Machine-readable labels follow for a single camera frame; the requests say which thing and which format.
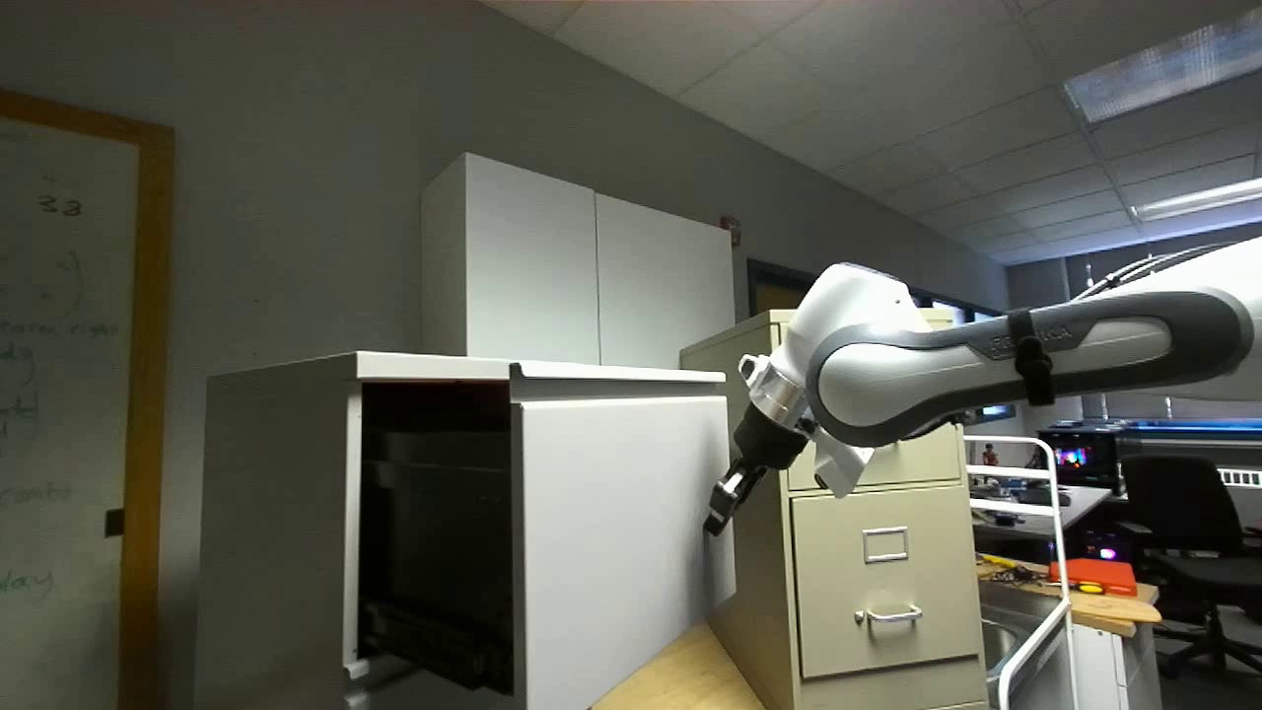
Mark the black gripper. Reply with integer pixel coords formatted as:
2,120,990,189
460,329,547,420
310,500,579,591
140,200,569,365
702,398,813,536

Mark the white cabinet drawer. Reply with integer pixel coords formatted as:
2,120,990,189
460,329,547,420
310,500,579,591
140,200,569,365
505,361,742,710

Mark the metal drawer label holder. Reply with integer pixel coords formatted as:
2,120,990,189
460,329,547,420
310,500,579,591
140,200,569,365
858,521,916,570

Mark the beige metal filing cabinet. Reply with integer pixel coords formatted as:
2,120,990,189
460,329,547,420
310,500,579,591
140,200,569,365
677,308,995,710

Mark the white cabinet body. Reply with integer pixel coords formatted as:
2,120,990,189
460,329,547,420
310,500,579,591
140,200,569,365
193,346,727,710

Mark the tall white cupboard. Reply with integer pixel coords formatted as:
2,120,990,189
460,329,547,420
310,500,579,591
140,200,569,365
418,152,742,371

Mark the white tubular metal rack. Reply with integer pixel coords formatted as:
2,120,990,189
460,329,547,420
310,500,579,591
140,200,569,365
962,433,1101,710

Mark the white desk shelf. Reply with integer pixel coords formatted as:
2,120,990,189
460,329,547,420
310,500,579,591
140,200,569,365
965,479,1117,536

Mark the orange box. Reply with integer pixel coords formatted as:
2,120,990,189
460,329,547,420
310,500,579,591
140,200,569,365
1062,558,1142,600

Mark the wooden work table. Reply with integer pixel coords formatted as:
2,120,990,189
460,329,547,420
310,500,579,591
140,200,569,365
976,548,1168,638

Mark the black office chair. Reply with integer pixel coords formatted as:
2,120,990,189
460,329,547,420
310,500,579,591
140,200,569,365
1117,450,1262,676

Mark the narrow ceiling light strip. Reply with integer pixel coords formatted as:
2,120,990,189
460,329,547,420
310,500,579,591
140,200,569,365
1122,173,1262,225

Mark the wide ceiling light panel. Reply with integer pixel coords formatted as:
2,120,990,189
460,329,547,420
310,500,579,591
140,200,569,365
1062,8,1262,127

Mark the wood framed whiteboard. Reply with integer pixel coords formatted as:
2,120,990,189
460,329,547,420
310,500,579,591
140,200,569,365
0,87,176,710

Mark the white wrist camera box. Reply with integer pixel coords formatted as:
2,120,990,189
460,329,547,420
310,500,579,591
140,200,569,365
809,432,874,500

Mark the metal filing drawer handle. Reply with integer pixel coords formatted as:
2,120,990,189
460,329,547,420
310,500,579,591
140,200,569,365
852,600,926,638

